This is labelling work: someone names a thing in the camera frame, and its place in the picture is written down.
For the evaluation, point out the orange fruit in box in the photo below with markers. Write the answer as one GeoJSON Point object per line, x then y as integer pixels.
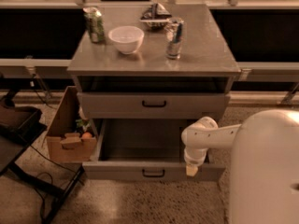
{"type": "Point", "coordinates": [86, 135]}

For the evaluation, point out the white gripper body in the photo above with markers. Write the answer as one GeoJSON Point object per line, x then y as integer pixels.
{"type": "Point", "coordinates": [193, 160]}

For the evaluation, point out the silver blue energy can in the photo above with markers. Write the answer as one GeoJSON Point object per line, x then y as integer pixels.
{"type": "Point", "coordinates": [174, 32]}

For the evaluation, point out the grey drawer cabinet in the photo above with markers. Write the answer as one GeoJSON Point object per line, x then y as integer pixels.
{"type": "Point", "coordinates": [206, 65]}

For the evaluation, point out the white bowl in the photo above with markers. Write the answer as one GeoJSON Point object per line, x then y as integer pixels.
{"type": "Point", "coordinates": [126, 39]}

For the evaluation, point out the green soda can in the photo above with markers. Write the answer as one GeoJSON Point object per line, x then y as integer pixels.
{"type": "Point", "coordinates": [94, 24]}

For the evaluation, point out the grey drawer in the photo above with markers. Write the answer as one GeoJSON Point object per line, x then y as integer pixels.
{"type": "Point", "coordinates": [98, 105]}
{"type": "Point", "coordinates": [139, 150]}

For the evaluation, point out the cardboard box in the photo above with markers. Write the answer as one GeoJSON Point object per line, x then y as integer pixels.
{"type": "Point", "coordinates": [64, 142]}

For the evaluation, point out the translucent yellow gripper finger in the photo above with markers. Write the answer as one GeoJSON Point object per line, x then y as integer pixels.
{"type": "Point", "coordinates": [191, 170]}

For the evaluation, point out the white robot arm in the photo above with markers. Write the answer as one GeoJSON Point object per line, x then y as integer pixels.
{"type": "Point", "coordinates": [264, 173]}

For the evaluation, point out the grey metal railing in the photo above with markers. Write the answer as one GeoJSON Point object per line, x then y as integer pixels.
{"type": "Point", "coordinates": [34, 65]}

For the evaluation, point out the grey top drawer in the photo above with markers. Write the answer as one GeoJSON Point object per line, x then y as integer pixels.
{"type": "Point", "coordinates": [98, 105]}

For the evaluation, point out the dark chip bag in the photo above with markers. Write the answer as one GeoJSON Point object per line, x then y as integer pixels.
{"type": "Point", "coordinates": [156, 16]}

